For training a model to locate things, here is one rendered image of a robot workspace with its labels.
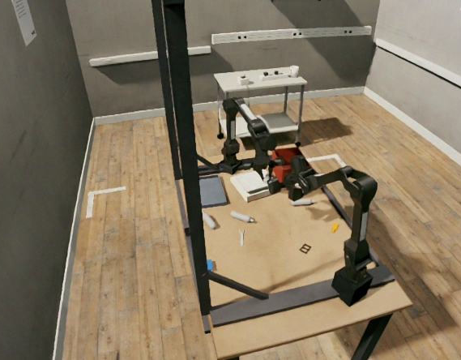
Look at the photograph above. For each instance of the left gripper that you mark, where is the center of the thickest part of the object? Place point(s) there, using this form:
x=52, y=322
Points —
x=276, y=162

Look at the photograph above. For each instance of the red open box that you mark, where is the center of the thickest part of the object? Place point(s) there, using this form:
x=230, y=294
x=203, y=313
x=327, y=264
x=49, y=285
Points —
x=287, y=168

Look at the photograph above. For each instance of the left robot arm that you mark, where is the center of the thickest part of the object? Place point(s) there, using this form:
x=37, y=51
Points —
x=255, y=127

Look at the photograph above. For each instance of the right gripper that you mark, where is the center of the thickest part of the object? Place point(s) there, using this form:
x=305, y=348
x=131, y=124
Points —
x=274, y=185

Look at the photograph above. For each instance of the white digital weighing scale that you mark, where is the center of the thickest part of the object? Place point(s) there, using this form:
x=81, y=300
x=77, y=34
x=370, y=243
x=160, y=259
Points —
x=250, y=186

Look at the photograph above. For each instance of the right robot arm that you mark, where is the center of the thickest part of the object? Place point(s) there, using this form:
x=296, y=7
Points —
x=363, y=191

